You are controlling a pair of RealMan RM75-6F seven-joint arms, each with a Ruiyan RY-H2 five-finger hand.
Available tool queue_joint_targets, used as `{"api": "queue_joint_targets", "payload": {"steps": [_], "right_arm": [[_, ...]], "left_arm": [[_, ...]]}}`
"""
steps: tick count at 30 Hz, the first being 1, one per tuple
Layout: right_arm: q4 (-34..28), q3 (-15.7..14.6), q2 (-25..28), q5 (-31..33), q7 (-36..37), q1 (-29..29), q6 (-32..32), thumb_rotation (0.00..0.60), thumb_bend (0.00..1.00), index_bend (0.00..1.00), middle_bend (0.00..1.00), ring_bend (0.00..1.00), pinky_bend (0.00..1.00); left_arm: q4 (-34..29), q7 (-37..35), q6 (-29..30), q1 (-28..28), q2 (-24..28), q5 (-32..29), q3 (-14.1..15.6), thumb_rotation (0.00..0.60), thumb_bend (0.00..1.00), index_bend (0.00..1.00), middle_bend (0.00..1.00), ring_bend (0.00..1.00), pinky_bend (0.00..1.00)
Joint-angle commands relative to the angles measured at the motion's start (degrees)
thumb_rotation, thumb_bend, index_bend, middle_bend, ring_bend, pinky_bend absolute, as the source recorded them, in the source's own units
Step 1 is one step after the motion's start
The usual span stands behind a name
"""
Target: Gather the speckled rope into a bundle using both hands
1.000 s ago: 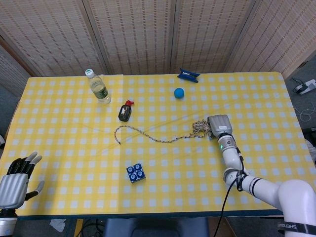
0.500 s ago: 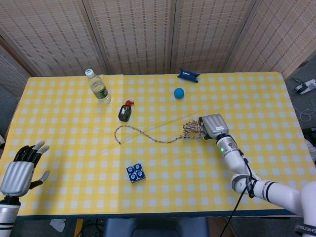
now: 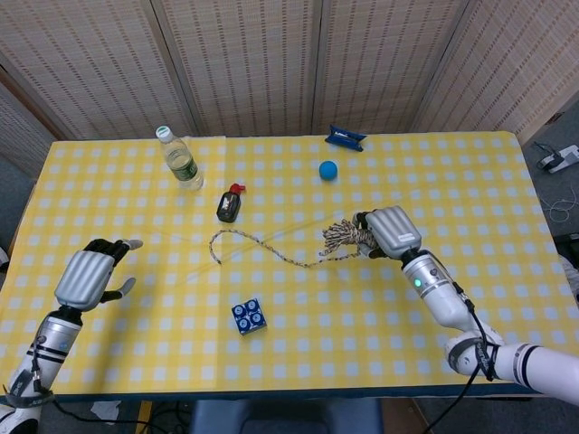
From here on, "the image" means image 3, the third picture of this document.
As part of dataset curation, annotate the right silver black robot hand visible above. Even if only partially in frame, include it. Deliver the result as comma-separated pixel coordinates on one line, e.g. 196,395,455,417
351,205,424,261

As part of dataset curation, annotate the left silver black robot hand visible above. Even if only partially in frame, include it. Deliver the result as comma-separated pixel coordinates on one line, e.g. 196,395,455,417
53,238,145,312

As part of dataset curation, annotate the speckled braided rope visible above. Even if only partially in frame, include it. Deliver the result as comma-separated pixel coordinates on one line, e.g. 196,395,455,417
208,218,385,269

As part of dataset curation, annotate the blue clip case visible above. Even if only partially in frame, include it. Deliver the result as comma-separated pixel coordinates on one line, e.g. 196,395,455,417
324,124,366,154

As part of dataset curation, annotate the yellow checkered tablecloth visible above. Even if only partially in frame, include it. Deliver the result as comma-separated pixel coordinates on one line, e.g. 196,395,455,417
0,130,579,398

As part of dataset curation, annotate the crumpled white paper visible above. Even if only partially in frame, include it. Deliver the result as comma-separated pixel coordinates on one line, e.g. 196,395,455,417
90,400,123,426

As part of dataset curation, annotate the clear plastic water bottle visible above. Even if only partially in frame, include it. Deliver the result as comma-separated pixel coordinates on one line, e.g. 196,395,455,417
155,126,205,191

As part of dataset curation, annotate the small black bottle red cap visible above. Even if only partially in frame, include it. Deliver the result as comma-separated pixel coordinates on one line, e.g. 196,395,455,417
216,183,248,223

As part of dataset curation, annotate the blue building brick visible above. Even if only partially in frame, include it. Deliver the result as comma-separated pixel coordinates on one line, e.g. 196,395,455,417
231,297,269,338

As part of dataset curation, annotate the black floor case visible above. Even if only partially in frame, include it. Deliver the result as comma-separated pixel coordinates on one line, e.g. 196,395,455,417
554,233,579,261

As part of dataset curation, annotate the white power strip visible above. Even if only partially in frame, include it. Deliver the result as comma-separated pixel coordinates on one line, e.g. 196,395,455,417
536,143,579,174

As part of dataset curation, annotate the pale crumpled cloth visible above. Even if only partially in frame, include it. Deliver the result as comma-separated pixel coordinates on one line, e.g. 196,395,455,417
560,255,579,299

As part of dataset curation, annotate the dark blue table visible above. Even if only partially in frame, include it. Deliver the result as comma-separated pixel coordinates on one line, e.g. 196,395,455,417
44,382,551,403

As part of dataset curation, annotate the dark blue chair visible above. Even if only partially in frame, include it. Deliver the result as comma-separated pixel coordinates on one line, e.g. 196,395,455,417
188,397,384,434

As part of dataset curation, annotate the bamboo folding screen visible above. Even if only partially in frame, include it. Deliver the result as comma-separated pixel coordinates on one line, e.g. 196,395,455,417
0,0,579,146

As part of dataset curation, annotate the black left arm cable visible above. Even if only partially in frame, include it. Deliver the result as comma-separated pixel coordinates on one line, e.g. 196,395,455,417
26,334,155,430

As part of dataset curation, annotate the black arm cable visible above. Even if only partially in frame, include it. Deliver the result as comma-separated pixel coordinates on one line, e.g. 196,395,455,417
424,279,503,434
26,334,155,430

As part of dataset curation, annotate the thin white floor cable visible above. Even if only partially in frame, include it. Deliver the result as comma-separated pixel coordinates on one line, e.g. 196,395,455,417
546,183,579,222

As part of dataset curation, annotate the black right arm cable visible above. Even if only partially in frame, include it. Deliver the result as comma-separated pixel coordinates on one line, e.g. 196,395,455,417
424,279,503,434

